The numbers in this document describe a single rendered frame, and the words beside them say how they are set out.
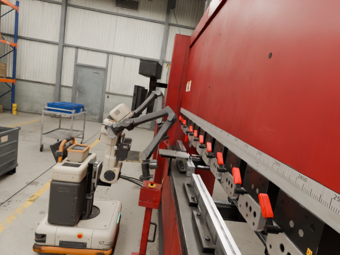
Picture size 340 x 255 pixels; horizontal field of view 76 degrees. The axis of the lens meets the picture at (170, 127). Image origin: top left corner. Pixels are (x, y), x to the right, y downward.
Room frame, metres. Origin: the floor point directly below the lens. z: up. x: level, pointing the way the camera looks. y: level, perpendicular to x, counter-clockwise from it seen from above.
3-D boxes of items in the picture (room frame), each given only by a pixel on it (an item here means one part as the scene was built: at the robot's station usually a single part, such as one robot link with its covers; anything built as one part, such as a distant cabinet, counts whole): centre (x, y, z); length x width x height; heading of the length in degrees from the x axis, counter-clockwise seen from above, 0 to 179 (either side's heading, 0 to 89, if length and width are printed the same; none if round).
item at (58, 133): (4.74, 2.31, 0.47); 0.90 x 0.66 x 0.95; 6
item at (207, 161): (1.25, -0.27, 1.26); 0.15 x 0.09 x 0.17; 5
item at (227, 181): (0.85, -0.31, 1.26); 0.15 x 0.09 x 0.17; 5
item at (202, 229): (1.02, -0.24, 0.89); 0.30 x 0.05 x 0.03; 5
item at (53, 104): (4.56, 2.31, 0.92); 0.50 x 0.36 x 0.18; 96
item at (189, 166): (1.97, -0.22, 0.92); 0.39 x 0.06 x 0.10; 5
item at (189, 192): (1.42, -0.20, 0.89); 0.30 x 0.05 x 0.03; 5
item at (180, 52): (3.01, -0.30, 1.15); 0.85 x 0.25 x 2.30; 95
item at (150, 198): (1.66, 0.07, 0.75); 0.20 x 0.16 x 0.18; 178
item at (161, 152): (2.01, -0.06, 1.00); 0.26 x 0.18 x 0.01; 95
